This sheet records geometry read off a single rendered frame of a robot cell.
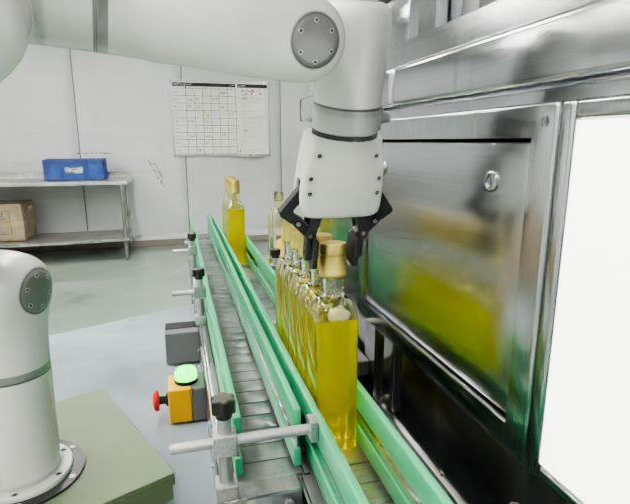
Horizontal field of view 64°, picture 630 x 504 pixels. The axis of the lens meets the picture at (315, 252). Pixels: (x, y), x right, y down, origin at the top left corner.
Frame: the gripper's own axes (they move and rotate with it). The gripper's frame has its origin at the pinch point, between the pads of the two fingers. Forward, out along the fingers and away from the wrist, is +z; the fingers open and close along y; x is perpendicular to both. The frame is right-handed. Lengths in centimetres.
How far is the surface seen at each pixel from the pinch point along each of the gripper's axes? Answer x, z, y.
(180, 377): -24.1, 38.6, 19.7
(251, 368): -17.7, 33.0, 7.1
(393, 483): 19.8, 19.9, -3.0
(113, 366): -50, 55, 35
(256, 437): 13.1, 16.6, 11.6
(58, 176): -503, 160, 133
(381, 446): 15.1, 19.2, -3.4
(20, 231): -488, 215, 175
